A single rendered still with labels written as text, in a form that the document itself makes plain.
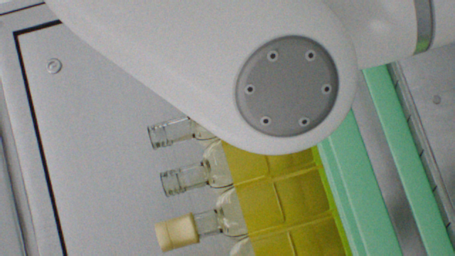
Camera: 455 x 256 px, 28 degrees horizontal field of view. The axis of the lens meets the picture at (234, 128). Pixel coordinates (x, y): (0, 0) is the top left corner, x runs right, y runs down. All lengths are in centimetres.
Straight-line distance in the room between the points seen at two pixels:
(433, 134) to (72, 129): 51
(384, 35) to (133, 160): 66
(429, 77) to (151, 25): 50
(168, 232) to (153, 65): 56
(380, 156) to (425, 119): 6
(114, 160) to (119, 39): 74
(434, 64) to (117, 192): 46
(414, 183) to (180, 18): 49
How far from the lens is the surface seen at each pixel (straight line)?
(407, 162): 92
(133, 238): 117
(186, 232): 102
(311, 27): 49
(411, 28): 59
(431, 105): 92
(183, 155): 119
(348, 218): 97
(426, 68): 93
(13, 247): 121
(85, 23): 47
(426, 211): 91
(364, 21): 58
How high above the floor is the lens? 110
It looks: 3 degrees down
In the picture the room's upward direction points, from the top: 106 degrees counter-clockwise
